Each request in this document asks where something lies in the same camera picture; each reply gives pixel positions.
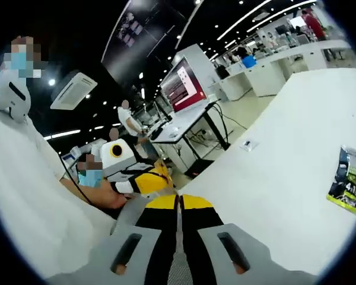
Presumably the black desk foot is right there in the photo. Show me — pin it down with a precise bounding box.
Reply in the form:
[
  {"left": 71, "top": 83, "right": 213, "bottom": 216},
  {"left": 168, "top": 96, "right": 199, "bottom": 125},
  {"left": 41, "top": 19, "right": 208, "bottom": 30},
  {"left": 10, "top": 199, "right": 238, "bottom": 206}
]
[{"left": 185, "top": 160, "right": 214, "bottom": 179}]

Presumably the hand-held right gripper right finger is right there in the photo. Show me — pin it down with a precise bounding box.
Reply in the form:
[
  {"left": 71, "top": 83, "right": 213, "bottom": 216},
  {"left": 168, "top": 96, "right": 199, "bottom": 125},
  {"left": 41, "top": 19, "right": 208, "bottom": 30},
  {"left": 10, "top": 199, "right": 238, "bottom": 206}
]
[{"left": 179, "top": 192, "right": 318, "bottom": 285}]

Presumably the person's left hand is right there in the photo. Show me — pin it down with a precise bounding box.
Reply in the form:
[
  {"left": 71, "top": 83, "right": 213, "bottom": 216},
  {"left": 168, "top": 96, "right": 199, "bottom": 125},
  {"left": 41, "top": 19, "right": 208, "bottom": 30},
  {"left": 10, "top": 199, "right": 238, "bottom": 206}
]
[{"left": 93, "top": 179, "right": 133, "bottom": 211}]

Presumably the blue box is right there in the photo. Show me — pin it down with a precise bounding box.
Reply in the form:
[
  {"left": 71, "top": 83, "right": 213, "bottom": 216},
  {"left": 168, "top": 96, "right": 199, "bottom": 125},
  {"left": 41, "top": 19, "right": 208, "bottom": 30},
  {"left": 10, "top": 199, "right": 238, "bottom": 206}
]
[{"left": 241, "top": 55, "right": 258, "bottom": 68}]

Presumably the large red screen monitor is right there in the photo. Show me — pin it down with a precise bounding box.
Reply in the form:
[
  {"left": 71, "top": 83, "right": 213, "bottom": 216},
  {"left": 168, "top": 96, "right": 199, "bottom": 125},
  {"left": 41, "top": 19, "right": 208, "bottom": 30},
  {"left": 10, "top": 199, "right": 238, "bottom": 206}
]
[{"left": 160, "top": 56, "right": 208, "bottom": 113}]

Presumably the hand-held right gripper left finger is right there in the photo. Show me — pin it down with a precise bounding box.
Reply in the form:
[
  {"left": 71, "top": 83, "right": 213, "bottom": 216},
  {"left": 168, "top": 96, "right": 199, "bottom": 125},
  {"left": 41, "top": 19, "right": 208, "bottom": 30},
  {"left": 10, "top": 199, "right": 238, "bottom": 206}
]
[{"left": 46, "top": 194, "right": 180, "bottom": 285}]

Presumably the white standing desk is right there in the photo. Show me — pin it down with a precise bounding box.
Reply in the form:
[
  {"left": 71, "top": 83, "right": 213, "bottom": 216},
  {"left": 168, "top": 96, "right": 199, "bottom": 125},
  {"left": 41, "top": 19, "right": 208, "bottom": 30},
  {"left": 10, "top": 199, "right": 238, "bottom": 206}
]
[{"left": 150, "top": 100, "right": 232, "bottom": 176}]

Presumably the ceiling air conditioner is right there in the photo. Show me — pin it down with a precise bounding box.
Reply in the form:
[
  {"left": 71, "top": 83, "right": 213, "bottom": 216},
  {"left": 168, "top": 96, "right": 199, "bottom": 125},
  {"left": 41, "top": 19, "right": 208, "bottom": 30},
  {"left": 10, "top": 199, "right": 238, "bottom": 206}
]
[{"left": 49, "top": 71, "right": 98, "bottom": 110}]

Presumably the black device cable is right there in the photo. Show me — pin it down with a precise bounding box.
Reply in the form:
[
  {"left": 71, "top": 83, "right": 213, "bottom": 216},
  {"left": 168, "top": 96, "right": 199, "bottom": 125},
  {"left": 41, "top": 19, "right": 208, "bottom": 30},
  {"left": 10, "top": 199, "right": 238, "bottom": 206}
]
[{"left": 56, "top": 153, "right": 93, "bottom": 206}]

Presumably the black green packet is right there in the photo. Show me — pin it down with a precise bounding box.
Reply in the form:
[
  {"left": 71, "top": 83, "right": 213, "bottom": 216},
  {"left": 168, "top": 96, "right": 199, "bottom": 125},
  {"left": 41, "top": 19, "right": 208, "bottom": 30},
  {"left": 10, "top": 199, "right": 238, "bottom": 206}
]
[{"left": 326, "top": 145, "right": 356, "bottom": 214}]

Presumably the white chest device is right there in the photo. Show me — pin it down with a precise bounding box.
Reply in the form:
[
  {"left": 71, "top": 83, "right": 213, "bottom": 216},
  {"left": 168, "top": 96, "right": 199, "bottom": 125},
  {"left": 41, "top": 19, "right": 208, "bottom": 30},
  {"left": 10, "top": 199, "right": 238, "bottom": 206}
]
[{"left": 0, "top": 69, "right": 32, "bottom": 124}]

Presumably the wall screen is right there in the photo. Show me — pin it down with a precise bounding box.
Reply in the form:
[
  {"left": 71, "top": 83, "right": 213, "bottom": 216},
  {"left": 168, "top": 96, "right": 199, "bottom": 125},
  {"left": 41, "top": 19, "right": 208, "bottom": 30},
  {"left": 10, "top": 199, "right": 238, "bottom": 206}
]
[{"left": 289, "top": 16, "right": 306, "bottom": 29}]

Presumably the white printed card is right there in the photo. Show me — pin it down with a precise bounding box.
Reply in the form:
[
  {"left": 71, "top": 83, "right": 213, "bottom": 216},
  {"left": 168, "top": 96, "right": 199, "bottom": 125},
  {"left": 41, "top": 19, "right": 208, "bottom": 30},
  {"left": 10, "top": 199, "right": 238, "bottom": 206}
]
[{"left": 239, "top": 139, "right": 259, "bottom": 151}]

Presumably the long white counter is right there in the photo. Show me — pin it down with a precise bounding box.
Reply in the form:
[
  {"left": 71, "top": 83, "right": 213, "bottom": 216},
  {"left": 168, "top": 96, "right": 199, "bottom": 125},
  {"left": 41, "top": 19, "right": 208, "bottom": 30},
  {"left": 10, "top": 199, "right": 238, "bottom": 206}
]
[{"left": 216, "top": 38, "right": 352, "bottom": 99}]

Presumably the person's white shirt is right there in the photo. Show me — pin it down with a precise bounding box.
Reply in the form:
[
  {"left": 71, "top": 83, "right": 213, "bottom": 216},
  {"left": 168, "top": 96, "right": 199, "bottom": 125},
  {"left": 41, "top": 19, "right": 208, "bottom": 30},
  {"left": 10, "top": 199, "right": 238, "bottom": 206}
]
[{"left": 0, "top": 114, "right": 116, "bottom": 277}]

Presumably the dark hanging banner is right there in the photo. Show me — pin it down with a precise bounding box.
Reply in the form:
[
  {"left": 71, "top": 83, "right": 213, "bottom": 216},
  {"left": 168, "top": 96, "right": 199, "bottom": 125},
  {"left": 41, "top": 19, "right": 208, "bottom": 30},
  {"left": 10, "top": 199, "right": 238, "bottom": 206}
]
[{"left": 102, "top": 0, "right": 185, "bottom": 84}]

